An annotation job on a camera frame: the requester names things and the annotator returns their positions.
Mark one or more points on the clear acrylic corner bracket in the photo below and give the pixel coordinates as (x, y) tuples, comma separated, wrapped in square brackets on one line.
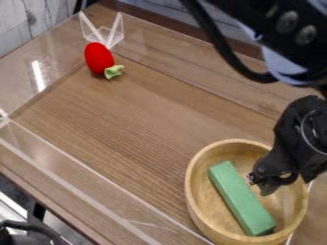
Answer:
[(105, 35)]

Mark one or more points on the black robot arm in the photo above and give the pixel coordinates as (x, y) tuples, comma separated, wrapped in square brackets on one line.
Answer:
[(289, 28)]

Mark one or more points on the red plush strawberry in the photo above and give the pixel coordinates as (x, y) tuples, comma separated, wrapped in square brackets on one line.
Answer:
[(100, 62)]

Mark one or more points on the clear acrylic front wall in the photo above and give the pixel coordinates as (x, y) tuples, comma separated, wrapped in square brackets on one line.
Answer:
[(103, 211)]

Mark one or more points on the green rectangular block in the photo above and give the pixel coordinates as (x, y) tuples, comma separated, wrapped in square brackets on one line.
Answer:
[(248, 211)]

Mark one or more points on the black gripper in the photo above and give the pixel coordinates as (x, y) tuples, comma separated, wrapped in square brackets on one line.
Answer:
[(299, 151)]

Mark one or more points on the wooden brown bowl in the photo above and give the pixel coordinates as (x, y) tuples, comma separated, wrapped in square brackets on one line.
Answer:
[(287, 204)]

